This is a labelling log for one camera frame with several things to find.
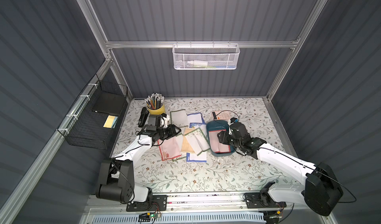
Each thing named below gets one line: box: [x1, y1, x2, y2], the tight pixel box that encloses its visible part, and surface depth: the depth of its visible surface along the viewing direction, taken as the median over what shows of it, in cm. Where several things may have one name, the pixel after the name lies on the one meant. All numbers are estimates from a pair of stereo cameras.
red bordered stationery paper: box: [157, 135, 182, 162], surface depth 93 cm
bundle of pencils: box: [144, 92, 165, 110], surface depth 98 cm
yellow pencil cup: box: [146, 103, 166, 115], surface depth 98 cm
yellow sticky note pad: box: [102, 114, 119, 129], surface depth 77 cm
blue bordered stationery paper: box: [187, 112, 205, 124], surface depth 110 cm
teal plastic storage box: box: [206, 119, 236, 156], surface depth 93 cm
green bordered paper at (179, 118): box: [169, 109, 189, 128], surface depth 111 cm
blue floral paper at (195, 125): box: [189, 122, 203, 129], surface depth 105 cm
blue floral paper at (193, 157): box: [186, 151, 207, 163], surface depth 91 cm
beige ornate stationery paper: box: [180, 127, 195, 154], surface depth 95 cm
